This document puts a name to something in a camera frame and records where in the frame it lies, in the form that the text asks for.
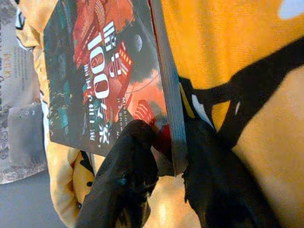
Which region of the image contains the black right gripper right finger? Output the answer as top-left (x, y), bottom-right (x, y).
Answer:
top-left (182, 120), bottom-right (281, 228)

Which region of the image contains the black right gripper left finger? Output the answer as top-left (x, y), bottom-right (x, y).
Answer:
top-left (75, 119), bottom-right (160, 228)

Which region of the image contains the dark red cover book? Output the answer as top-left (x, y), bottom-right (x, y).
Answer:
top-left (43, 0), bottom-right (189, 177)

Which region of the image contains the yellow cartoon print blanket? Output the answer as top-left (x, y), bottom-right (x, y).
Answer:
top-left (16, 0), bottom-right (304, 228)

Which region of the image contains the printed text headboard cushion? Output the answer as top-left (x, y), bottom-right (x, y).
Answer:
top-left (0, 0), bottom-right (49, 185)

